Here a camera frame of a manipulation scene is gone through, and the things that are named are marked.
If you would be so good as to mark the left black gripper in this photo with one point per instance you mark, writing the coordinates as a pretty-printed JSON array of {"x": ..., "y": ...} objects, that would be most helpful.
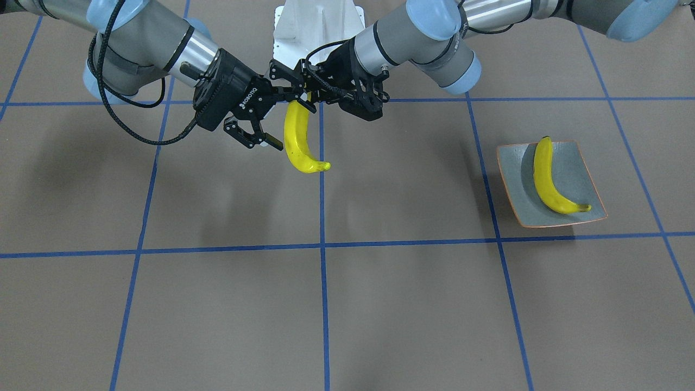
[{"x": 340, "y": 63}]

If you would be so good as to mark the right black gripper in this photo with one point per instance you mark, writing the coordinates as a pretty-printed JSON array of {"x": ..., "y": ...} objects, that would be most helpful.
[{"x": 240, "y": 88}]

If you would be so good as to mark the yellow banana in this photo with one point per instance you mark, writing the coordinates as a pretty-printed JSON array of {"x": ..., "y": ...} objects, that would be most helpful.
[
  {"x": 544, "y": 183},
  {"x": 296, "y": 143}
]

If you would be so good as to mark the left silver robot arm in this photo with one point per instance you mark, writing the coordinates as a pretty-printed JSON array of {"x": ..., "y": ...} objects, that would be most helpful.
[{"x": 431, "y": 34}]

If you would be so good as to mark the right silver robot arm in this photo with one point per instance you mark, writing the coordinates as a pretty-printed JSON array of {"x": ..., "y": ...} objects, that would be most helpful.
[{"x": 136, "y": 43}]

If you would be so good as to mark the grey square plate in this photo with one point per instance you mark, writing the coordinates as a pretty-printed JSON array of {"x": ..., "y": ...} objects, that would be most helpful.
[{"x": 571, "y": 178}]

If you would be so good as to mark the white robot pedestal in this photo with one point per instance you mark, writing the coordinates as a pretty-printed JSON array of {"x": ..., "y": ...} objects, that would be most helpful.
[{"x": 303, "y": 26}]

